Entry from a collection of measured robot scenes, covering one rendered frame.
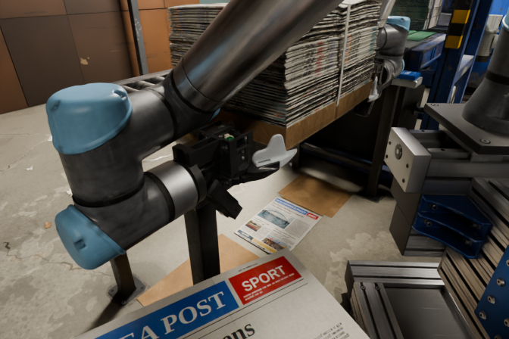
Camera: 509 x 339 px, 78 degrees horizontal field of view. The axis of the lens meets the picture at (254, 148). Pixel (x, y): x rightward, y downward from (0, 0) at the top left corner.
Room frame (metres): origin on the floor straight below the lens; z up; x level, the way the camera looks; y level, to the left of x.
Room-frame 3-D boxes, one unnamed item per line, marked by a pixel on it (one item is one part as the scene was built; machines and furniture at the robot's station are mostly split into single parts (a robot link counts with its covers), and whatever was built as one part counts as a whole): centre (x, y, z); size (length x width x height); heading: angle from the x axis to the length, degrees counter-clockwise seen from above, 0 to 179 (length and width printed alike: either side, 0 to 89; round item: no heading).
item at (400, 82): (1.34, -0.66, 0.69); 0.10 x 0.10 x 0.03; 51
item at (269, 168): (0.43, 0.00, 0.80); 0.09 x 0.05 x 0.02; 114
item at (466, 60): (1.95, -0.75, 0.38); 0.94 x 0.69 x 0.63; 51
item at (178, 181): (0.35, 0.12, 0.82); 0.08 x 0.05 x 0.08; 51
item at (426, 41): (1.95, -0.75, 0.75); 0.70 x 0.65 x 0.10; 141
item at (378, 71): (0.90, -0.33, 0.83); 0.12 x 0.08 x 0.09; 141
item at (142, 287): (0.83, 0.50, 0.01); 0.14 x 0.13 x 0.01; 51
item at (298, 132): (0.62, 0.01, 0.83); 0.29 x 0.16 x 0.04; 51
